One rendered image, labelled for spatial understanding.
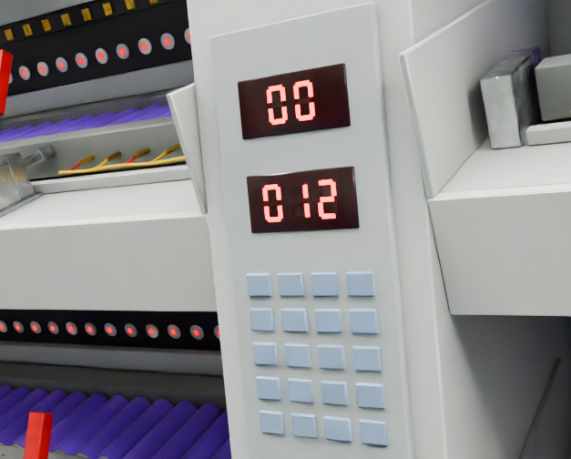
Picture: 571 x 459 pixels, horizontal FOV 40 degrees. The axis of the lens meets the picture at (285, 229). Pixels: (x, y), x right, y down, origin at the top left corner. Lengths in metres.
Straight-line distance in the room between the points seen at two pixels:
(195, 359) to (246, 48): 0.30
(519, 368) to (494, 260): 0.11
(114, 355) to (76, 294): 0.23
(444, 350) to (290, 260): 0.07
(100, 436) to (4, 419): 0.10
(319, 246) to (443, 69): 0.08
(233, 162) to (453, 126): 0.08
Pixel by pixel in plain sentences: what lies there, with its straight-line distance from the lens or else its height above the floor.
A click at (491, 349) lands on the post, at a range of 0.34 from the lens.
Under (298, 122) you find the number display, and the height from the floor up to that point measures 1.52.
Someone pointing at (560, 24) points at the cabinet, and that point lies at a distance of 0.47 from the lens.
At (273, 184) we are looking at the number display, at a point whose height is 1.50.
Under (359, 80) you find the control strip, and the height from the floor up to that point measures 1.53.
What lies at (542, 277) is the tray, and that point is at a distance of 0.28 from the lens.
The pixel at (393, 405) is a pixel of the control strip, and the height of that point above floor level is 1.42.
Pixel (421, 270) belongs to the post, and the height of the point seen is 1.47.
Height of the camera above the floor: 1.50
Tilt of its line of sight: 4 degrees down
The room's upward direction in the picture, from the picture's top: 5 degrees counter-clockwise
